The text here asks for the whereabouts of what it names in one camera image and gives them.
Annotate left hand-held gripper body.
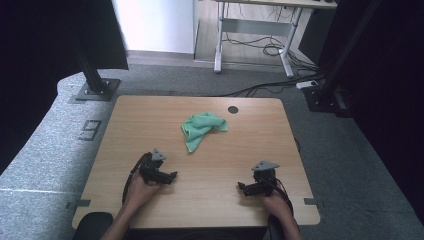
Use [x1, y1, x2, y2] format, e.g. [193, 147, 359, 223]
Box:
[138, 148, 168, 184]

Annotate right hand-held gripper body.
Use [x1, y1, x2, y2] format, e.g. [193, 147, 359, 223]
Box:
[250, 160, 280, 197]

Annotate green cloth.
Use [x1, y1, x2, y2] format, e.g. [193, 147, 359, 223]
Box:
[181, 112, 229, 154]

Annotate person's right hand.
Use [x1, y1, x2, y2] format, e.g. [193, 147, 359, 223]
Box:
[258, 191, 292, 222]

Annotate person's left hand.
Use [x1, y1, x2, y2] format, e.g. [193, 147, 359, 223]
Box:
[127, 170, 165, 214]

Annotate grey tape strip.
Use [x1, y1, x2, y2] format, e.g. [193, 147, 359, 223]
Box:
[65, 199, 92, 211]
[303, 197, 325, 209]

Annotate black metal stand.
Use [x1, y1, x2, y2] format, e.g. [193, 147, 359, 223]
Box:
[71, 36, 122, 102]
[301, 0, 383, 118]

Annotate white power strip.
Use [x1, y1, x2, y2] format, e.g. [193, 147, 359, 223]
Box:
[295, 80, 320, 90]

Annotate dark curtain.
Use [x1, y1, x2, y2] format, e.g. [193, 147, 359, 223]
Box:
[0, 0, 130, 176]
[316, 0, 424, 225]

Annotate black computer tower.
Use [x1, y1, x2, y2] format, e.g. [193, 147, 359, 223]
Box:
[297, 8, 335, 65]

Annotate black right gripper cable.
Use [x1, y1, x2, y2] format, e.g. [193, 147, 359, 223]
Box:
[263, 177, 295, 216]

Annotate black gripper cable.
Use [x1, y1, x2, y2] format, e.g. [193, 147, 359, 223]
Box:
[263, 177, 295, 216]
[121, 152, 153, 206]

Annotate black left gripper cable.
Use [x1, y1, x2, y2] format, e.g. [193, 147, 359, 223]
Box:
[121, 152, 153, 206]

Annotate black floor cables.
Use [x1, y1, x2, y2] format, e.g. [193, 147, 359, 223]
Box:
[219, 68, 326, 98]

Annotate tangled black cables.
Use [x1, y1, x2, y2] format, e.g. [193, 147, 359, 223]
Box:
[222, 31, 318, 72]

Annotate white desk frame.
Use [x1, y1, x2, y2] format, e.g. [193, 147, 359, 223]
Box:
[212, 0, 338, 79]

